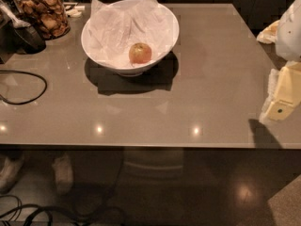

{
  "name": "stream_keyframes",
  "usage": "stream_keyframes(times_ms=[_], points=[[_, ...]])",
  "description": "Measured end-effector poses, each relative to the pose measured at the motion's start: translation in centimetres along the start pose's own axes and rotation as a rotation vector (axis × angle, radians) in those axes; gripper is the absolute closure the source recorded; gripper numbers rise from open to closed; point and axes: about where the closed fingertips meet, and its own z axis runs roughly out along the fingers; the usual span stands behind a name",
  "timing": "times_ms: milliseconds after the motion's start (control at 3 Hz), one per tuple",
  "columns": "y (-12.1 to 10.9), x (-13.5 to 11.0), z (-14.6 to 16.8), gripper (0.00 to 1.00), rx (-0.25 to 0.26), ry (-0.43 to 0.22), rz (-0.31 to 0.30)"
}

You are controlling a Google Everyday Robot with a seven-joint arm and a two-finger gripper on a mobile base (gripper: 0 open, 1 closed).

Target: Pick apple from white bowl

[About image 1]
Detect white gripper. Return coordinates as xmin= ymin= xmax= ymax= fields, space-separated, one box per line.
xmin=256 ymin=0 xmax=301 ymax=121

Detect red yellow apple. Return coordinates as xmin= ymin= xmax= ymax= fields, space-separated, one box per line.
xmin=129 ymin=42 xmax=152 ymax=64

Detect white ceramic bowl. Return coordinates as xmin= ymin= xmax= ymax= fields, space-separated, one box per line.
xmin=81 ymin=0 xmax=180 ymax=76

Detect white crumpled paper sheet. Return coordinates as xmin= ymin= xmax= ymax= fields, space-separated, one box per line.
xmin=88 ymin=0 xmax=177 ymax=69

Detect small white objects on table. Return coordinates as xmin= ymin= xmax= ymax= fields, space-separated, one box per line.
xmin=65 ymin=5 xmax=85 ymax=18

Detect white shoe right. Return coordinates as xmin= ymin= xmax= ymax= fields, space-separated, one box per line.
xmin=52 ymin=154 xmax=73 ymax=195

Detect white shoe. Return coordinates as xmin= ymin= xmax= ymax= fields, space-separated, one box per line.
xmin=52 ymin=154 xmax=73 ymax=195
xmin=0 ymin=154 xmax=24 ymax=194

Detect glass jar of dried chips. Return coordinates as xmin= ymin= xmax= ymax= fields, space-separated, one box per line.
xmin=14 ymin=0 xmax=71 ymax=40

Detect black round appliance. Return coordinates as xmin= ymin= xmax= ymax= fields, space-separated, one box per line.
xmin=0 ymin=0 xmax=46 ymax=54

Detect white shoe left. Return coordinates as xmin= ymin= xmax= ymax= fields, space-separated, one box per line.
xmin=0 ymin=154 xmax=24 ymax=194

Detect black cable loop on table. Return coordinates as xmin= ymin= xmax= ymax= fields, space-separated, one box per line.
xmin=0 ymin=70 xmax=48 ymax=106

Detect black cables on floor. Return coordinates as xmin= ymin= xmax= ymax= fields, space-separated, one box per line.
xmin=0 ymin=194 xmax=126 ymax=226

